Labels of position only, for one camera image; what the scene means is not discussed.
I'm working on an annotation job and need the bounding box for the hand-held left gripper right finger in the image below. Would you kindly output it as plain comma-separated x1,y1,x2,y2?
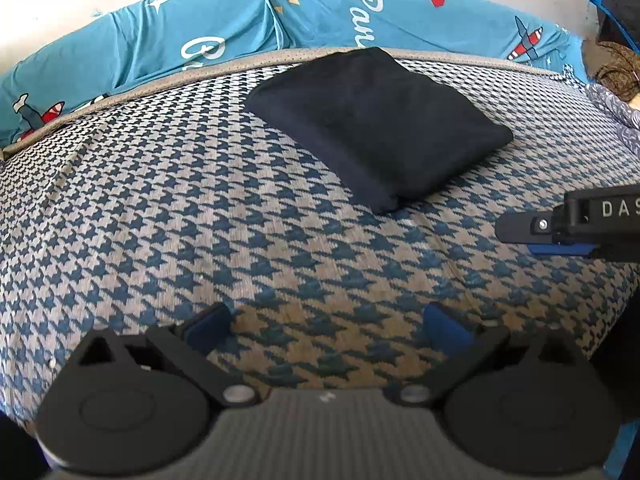
392,302,576,405

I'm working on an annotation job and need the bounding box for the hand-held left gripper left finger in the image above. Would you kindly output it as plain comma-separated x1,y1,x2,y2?
79,302,261,407

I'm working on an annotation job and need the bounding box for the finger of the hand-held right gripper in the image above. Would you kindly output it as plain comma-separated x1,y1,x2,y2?
496,207,598,257

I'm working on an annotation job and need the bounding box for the black t-shirt with red print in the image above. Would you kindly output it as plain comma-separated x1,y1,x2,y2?
243,46,515,216

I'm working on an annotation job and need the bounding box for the houndstooth bed mattress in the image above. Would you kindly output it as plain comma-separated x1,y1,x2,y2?
0,47,640,421

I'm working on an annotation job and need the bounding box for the grey patterned cloth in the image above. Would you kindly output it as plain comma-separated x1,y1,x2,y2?
585,82,640,153

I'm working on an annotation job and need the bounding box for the brown crumpled cloth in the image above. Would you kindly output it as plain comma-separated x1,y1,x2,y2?
592,40,640,103

